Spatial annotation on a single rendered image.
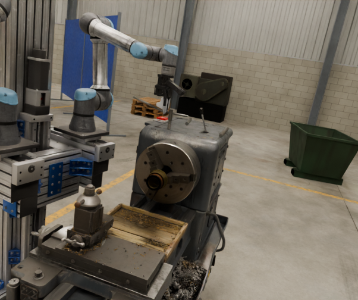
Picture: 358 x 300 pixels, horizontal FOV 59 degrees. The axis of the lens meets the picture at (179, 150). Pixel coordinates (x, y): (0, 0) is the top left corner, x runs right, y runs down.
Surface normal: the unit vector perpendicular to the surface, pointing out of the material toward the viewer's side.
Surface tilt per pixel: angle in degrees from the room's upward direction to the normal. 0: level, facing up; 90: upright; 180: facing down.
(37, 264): 0
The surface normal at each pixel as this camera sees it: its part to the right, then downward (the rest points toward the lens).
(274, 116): -0.33, 0.20
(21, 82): 0.87, 0.25
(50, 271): 0.16, -0.95
